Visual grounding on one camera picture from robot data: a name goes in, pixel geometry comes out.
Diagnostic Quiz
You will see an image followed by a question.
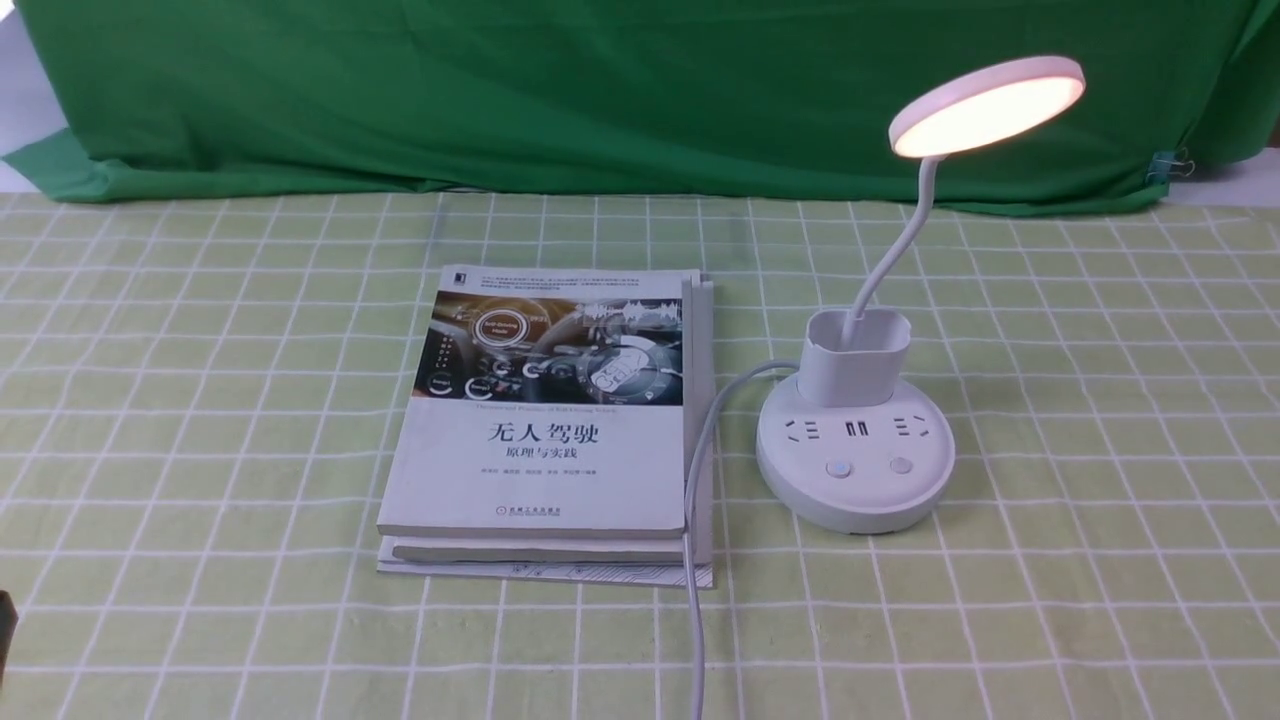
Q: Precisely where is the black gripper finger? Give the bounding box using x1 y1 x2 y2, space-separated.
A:
0 591 19 683

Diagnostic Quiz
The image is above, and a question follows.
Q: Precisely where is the white desk lamp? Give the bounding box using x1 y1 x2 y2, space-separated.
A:
755 55 1085 536

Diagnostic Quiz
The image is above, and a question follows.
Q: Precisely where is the top book with car cover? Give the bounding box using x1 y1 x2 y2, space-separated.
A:
376 264 703 541

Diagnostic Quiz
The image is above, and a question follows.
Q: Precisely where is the bottom white book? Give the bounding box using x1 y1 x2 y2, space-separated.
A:
378 279 716 591

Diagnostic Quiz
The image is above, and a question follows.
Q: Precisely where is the white lamp power cable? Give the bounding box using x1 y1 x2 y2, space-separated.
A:
681 359 803 720

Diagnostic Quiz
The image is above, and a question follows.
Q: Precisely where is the green backdrop cloth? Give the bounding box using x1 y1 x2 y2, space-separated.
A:
3 1 1277 217

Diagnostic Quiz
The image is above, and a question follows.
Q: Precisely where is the middle grey book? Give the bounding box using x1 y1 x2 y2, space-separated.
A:
390 278 713 568

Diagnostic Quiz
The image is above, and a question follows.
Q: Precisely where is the green checkered tablecloth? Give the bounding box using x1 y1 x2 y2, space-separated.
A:
1 193 1279 719

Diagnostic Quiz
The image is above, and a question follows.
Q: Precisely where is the blue binder clip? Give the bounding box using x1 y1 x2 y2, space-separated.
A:
1144 149 1196 186

